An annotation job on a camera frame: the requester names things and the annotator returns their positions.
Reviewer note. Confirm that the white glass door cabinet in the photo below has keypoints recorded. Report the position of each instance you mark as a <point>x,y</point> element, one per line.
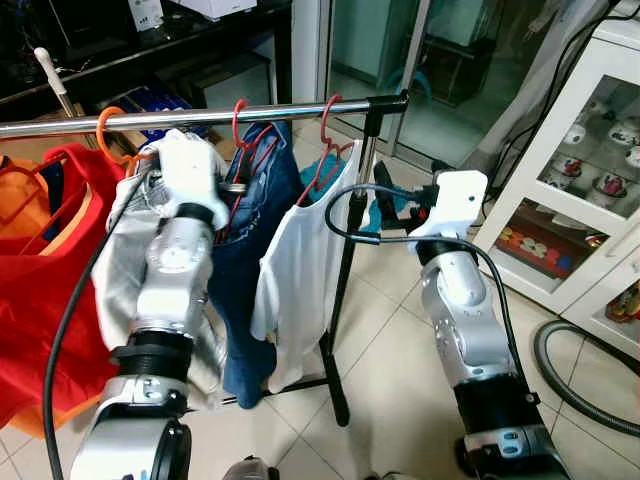
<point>545,290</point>

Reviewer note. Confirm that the teal cloth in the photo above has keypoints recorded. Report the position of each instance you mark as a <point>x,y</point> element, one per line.
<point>410,212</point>

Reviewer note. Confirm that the robot left leg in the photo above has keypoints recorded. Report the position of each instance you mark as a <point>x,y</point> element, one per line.
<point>250,470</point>

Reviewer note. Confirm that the blue flat box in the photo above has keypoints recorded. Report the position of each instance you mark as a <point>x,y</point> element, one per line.
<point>160,100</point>

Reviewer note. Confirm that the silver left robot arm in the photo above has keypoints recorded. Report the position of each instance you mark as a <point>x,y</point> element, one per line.
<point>170,265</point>

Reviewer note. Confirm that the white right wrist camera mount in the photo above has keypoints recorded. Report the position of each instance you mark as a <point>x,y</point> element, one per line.
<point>455,200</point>

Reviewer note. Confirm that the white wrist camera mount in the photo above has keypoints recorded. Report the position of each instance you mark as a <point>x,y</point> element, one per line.
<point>190,170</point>
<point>455,200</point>

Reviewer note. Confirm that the blue denim jeans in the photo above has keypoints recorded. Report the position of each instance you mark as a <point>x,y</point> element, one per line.
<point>250,300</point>

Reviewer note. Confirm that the white grey trousers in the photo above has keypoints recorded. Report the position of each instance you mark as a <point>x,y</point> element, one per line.
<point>115,280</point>

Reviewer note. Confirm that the robot right leg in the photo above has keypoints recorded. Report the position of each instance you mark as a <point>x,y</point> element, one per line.
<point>380,476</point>

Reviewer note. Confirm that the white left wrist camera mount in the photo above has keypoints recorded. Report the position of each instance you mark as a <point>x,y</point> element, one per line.
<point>190,170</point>

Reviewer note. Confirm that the robot leg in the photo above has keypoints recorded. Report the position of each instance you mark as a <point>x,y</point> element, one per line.
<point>250,470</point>
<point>380,476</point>

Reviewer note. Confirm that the white t-shirt with flag prints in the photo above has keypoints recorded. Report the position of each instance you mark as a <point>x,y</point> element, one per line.
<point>300,270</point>

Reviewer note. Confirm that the glass sliding door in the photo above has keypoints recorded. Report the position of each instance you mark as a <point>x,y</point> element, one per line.
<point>470,70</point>

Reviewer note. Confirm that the small white box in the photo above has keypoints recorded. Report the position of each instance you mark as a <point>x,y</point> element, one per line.
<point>147,12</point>

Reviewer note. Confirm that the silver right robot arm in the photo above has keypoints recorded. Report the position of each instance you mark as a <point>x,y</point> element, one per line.
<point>470,330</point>

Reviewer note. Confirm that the wide white box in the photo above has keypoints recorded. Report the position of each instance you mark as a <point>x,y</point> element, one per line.
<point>215,8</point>

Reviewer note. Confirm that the red clothes hanger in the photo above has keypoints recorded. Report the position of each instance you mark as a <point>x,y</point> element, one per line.
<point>236,122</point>
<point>324,120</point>

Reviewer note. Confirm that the orange clothes hanger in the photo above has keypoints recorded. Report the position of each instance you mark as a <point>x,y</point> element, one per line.
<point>99,132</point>

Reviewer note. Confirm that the red polo shirt striped collar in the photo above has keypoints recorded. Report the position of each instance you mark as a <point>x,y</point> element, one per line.
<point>50,290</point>

